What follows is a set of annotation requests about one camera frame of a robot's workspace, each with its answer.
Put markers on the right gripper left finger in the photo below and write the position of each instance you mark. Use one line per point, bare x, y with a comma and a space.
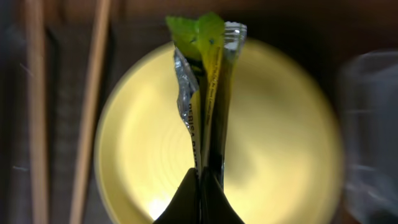
184, 206

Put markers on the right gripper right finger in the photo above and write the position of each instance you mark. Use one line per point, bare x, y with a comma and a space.
215, 208

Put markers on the wooden chopstick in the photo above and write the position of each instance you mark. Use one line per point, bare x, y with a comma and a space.
37, 110
88, 114

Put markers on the green yellow snack wrapper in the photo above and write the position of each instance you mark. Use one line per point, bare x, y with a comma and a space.
206, 52

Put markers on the clear plastic waste bin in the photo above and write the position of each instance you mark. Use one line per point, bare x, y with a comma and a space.
368, 114

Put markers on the yellow round plate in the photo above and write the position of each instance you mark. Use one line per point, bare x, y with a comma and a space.
283, 158

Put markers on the dark brown serving tray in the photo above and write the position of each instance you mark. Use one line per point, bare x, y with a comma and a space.
321, 35

